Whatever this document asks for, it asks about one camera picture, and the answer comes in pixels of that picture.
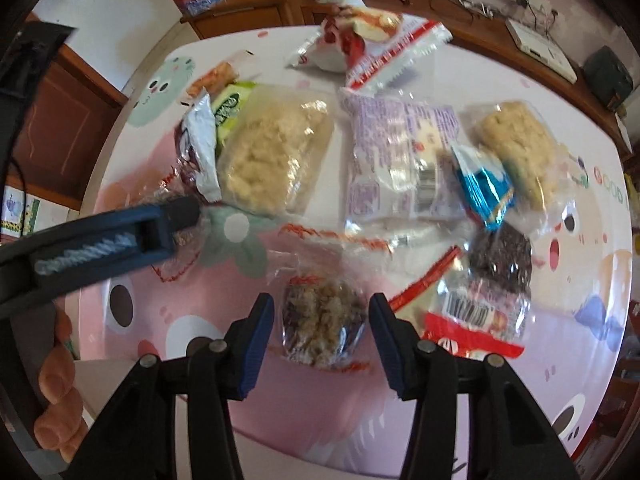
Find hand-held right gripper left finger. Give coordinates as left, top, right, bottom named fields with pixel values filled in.
left=65, top=292, right=277, bottom=480

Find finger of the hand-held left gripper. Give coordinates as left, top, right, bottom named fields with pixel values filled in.
left=6, top=195, right=203, bottom=318

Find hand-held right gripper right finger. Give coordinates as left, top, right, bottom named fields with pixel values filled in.
left=367, top=292, right=581, bottom=480

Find clear nut cluster packet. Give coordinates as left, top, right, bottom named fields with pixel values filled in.
left=272, top=260, right=375, bottom=375

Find red and white cookie packet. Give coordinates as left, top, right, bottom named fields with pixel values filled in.
left=387, top=246, right=535, bottom=361

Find clear dark sesame bar packet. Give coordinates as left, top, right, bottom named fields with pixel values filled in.
left=467, top=224, right=536, bottom=297

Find large clear rice crisp packet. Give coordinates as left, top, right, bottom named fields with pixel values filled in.
left=217, top=85, right=336, bottom=217

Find purple and white snack packet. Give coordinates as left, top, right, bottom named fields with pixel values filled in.
left=341, top=92, right=472, bottom=225

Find small clear rice crisp packet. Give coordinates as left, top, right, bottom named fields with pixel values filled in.
left=465, top=102, right=576, bottom=217

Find person's left hand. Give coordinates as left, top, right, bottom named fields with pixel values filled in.
left=34, top=342, right=90, bottom=463

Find brown wooden door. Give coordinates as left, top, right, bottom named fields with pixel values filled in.
left=10, top=42, right=129, bottom=212

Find cartoon printed tablecloth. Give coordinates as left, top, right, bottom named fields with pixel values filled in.
left=77, top=22, right=635, bottom=480

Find green snack packet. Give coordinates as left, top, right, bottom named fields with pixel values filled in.
left=210, top=80, right=258, bottom=147

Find small orange snack packet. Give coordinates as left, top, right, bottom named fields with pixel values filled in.
left=186, top=50, right=256, bottom=100

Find blue foil snack packet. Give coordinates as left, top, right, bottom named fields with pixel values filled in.
left=450, top=145, right=517, bottom=233

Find wooden cabinet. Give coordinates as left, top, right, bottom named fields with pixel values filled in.
left=180, top=0, right=637, bottom=162

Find red and clear bread packet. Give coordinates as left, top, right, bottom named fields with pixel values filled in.
left=285, top=4, right=453, bottom=93

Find white set-top box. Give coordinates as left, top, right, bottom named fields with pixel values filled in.
left=504, top=17, right=579, bottom=84

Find dark green air fryer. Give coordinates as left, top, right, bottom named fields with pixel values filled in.
left=582, top=45, right=637, bottom=112

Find black cables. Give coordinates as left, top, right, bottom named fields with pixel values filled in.
left=390, top=0, right=506, bottom=23

